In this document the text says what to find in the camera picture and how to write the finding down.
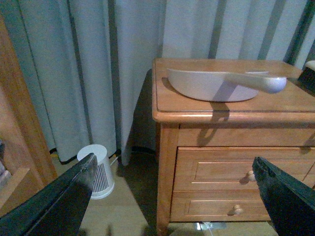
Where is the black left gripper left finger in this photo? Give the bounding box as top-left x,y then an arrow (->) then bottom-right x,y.
0,153 -> 97,236

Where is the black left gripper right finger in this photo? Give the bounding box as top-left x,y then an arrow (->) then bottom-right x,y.
252,157 -> 315,236

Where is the pink plastic dustpan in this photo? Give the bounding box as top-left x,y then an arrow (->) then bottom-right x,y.
167,68 -> 258,102

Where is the white cylindrical air purifier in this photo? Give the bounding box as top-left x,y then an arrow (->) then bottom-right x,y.
77,144 -> 115,200

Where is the round wooden upper drawer knob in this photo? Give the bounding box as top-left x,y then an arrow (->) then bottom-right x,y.
247,171 -> 256,181

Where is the round wooden drawer knob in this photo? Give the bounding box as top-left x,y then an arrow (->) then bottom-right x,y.
247,171 -> 256,181
232,205 -> 243,215

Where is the round wooden lower drawer knob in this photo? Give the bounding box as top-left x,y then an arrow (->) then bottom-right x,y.
232,205 -> 243,215

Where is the wooden nightstand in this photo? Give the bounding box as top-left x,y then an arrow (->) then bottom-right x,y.
152,59 -> 315,236

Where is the grey curtain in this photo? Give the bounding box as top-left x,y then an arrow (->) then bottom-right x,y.
0,0 -> 315,164

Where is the wooden bed frame side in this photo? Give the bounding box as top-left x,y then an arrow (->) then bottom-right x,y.
0,19 -> 58,215

